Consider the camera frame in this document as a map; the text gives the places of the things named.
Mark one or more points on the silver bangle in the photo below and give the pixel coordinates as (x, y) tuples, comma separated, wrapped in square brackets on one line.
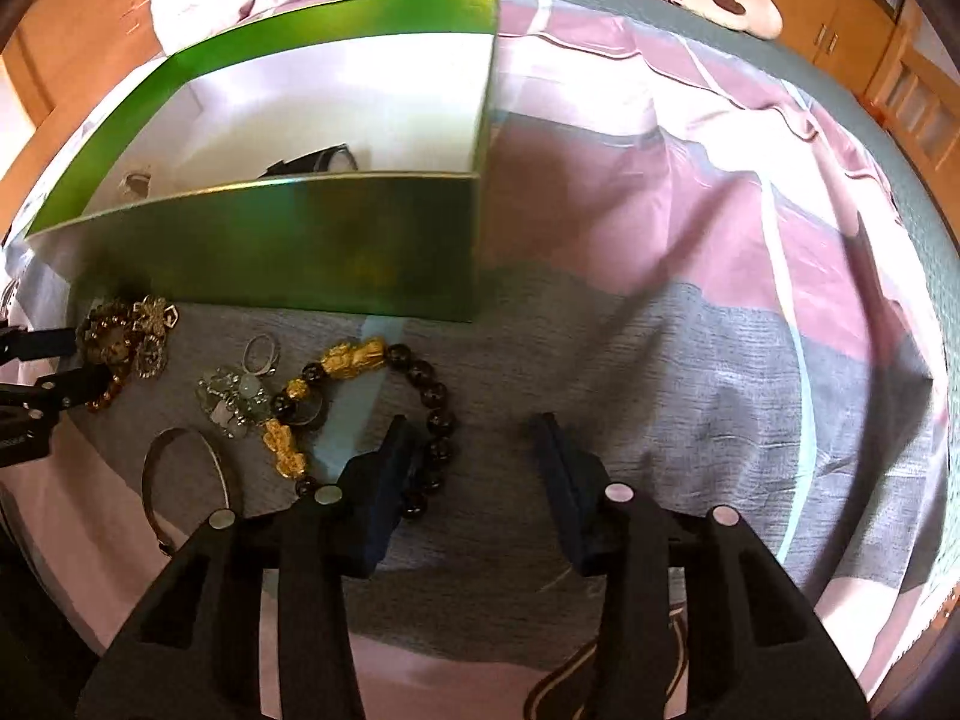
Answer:
[(180, 432)]

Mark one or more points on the printed pink grey bedsheet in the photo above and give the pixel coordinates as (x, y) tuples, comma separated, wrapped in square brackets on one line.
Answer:
[(675, 360)]

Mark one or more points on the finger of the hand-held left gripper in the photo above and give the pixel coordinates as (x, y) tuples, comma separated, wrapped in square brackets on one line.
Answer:
[(75, 386), (45, 343)]

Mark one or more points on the white wristwatch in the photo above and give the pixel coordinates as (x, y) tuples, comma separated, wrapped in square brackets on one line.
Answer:
[(136, 184)]

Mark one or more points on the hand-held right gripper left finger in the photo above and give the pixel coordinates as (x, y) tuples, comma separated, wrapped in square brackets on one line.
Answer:
[(382, 495)]

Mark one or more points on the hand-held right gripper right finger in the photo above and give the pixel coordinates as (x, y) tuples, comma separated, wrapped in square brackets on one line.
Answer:
[(574, 510)]

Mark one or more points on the green cardboard box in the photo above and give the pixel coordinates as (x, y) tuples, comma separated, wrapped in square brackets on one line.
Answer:
[(300, 240)]

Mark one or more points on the black band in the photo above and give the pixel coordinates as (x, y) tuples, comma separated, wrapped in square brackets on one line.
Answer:
[(307, 161)]

